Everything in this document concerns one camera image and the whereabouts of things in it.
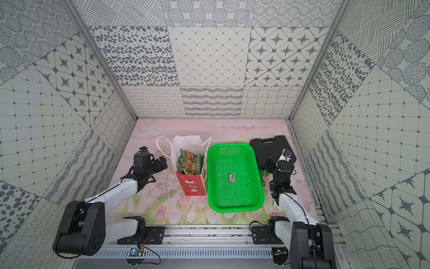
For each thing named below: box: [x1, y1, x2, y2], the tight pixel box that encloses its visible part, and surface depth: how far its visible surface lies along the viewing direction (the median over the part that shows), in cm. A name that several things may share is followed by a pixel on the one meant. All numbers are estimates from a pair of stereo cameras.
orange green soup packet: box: [176, 148, 205, 176], surface depth 85 cm
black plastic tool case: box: [249, 135, 297, 170], surface depth 103 cm
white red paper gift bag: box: [156, 135, 213, 197], surface depth 82 cm
